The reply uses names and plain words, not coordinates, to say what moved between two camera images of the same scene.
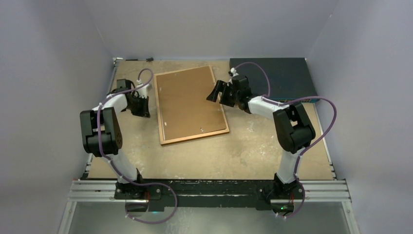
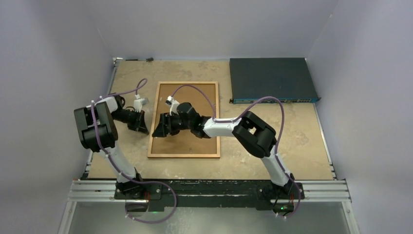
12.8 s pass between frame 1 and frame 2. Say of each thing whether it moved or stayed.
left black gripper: moved
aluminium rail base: stayed
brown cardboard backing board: moved
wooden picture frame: moved
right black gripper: moved
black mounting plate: stayed
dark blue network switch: stayed
